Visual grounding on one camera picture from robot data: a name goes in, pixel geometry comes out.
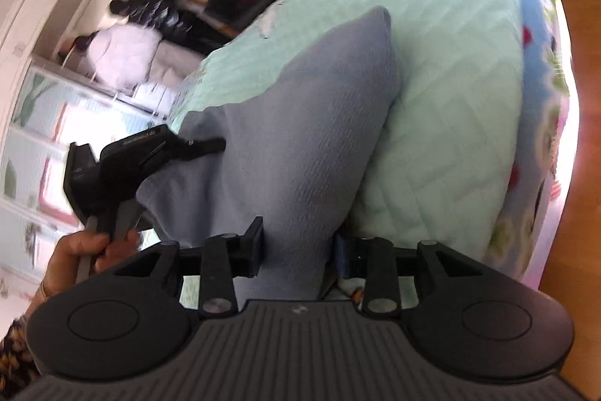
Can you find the blue fleece pants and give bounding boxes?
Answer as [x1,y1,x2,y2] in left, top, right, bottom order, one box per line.
[136,6,400,301]

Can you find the left forearm patterned sleeve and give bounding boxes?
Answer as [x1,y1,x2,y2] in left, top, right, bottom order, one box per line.
[0,292,44,400]

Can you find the person left hand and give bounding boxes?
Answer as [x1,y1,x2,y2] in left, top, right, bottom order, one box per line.
[37,230,140,300]

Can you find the sliding door wardrobe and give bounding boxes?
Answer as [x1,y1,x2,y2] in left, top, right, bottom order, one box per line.
[0,0,170,289]

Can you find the person in white jacket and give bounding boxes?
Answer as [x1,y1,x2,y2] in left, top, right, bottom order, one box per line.
[58,23,205,91]

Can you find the green quilted bee bedspread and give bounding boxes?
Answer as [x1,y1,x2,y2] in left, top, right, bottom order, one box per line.
[166,0,527,303]

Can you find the person in black jacket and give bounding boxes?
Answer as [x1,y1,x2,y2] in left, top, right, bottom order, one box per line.
[109,0,231,56]

